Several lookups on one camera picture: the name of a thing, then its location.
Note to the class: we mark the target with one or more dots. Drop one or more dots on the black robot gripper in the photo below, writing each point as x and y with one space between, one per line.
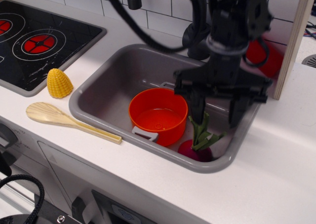
221 77

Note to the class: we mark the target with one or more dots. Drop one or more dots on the white toy oven front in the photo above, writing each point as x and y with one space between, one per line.
91 196

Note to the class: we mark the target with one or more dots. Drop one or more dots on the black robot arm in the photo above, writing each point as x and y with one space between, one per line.
220 34

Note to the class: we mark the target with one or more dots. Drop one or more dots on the purple beet with green leaves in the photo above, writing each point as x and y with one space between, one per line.
198 148

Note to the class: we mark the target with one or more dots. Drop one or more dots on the black toy stove top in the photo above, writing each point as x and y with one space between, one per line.
34 41

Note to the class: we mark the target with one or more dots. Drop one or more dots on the yellow toy corn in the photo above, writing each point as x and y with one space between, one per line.
58 84

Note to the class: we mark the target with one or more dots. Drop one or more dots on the grey oven knob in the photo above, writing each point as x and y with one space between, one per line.
7 137

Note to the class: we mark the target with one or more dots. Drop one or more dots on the black faucet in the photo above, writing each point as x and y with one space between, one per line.
195 32

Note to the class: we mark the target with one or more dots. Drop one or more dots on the red ketchup bottle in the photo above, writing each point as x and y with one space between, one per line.
256 54

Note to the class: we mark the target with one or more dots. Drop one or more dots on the wooden side panel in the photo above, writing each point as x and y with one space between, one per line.
297 31

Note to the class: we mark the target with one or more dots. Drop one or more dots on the grey plastic sink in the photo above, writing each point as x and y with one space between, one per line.
103 99

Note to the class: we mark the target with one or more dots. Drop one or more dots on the orange pot with grey handles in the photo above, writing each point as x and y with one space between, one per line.
158 115

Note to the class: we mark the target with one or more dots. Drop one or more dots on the wooden spoon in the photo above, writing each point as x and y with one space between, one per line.
49 114

